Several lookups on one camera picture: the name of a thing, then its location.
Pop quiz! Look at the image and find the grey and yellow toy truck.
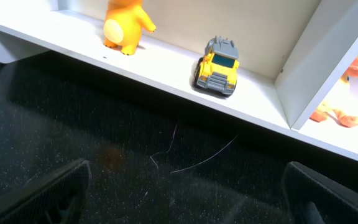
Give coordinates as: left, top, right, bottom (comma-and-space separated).
192, 35, 241, 98

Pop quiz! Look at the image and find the yellow plush duck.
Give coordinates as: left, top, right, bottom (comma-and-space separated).
308, 54, 358, 129

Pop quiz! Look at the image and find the white shelf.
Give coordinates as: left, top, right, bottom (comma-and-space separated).
0, 0, 358, 169

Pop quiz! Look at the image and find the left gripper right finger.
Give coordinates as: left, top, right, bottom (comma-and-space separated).
280, 161, 358, 224

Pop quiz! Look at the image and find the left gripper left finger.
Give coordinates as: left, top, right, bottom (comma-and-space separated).
0, 157, 93, 224

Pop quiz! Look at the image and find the orange rubber toy figure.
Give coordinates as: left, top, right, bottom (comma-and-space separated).
103, 0, 157, 57

